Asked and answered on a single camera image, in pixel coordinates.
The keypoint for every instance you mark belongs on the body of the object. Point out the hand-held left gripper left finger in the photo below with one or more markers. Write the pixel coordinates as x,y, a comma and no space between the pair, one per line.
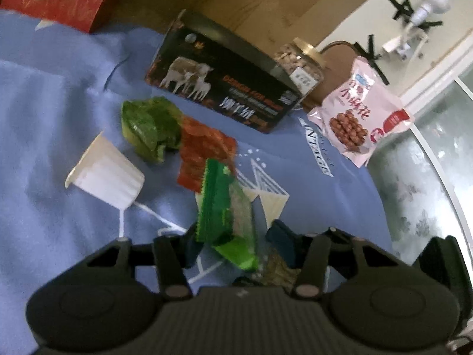
192,246

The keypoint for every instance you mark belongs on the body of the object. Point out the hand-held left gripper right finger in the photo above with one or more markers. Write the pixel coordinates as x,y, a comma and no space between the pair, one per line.
284,242

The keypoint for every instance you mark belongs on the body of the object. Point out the green snack packet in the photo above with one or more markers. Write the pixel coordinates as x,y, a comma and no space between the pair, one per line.
221,207
149,127

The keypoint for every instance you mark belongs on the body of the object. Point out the orange-red snack packet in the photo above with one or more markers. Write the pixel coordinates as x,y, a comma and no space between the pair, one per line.
201,144

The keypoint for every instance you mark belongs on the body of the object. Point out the white paper cup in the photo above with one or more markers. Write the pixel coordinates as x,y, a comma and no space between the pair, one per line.
107,177

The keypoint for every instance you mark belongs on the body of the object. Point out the black printed cardboard box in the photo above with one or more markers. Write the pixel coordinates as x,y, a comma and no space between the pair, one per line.
221,81

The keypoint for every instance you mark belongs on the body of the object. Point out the frosted glass door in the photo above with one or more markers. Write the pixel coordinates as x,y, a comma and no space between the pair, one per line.
425,162

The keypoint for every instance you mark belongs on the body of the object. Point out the pink snack bag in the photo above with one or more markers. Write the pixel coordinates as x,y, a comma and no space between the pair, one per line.
356,114

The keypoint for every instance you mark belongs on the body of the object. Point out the glass jar of nuts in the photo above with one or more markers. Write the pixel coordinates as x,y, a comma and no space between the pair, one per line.
299,64

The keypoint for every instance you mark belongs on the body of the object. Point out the blue printed bed sheet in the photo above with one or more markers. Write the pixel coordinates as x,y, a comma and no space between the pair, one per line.
55,92

